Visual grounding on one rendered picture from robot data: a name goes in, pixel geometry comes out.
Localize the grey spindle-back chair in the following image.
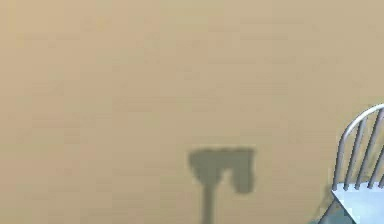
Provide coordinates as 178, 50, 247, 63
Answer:
318, 103, 384, 224

